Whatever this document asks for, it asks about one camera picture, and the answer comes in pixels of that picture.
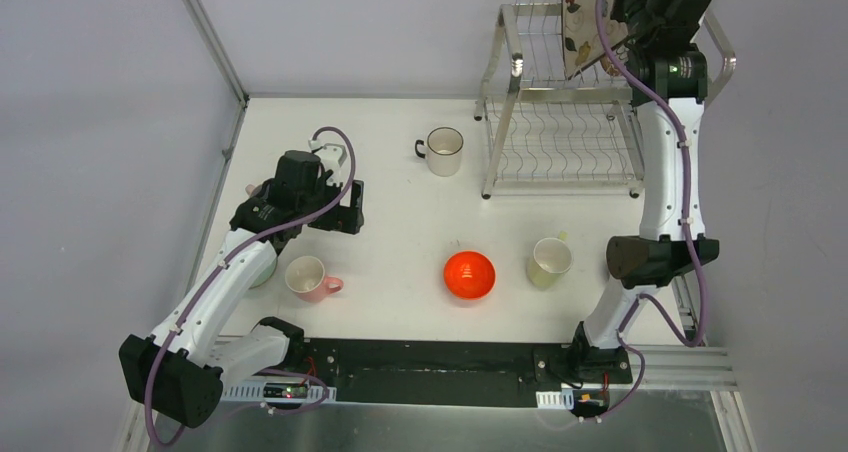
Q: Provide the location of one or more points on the brown petal pattern plate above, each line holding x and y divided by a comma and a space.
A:
614, 68

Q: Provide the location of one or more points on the orange bowl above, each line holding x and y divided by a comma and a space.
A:
469, 275

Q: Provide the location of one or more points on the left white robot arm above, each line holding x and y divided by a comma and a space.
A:
177, 370

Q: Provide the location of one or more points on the steel two-tier dish rack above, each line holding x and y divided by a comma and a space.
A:
549, 134

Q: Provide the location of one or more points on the square floral plate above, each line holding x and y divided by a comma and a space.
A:
580, 34

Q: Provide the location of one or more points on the pink mug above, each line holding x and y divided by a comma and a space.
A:
307, 278

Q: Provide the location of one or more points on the pale yellow mug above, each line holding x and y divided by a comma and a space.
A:
550, 259

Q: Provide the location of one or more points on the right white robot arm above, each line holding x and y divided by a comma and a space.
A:
668, 96

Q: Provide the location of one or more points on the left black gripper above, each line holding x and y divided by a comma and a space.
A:
346, 209

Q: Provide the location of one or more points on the mint green bowl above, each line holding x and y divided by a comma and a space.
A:
266, 274

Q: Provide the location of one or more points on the white mug black handle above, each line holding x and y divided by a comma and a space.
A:
442, 151

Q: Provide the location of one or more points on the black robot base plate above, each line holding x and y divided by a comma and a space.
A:
473, 374

